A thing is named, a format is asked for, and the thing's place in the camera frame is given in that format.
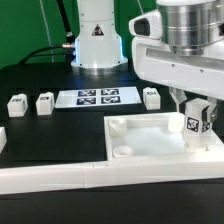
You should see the white square table top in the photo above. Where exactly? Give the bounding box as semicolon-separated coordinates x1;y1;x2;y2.
104;113;224;164

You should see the white plate with fiducial tags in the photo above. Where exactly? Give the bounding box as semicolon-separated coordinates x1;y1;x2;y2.
55;87;141;109

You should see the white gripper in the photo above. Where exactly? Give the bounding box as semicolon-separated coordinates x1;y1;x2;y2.
129;9;224;123

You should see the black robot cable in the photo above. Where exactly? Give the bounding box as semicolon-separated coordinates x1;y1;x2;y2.
18;0;78;65

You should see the white L-shaped obstacle fence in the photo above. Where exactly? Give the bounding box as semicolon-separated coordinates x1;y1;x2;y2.
0;126;224;196

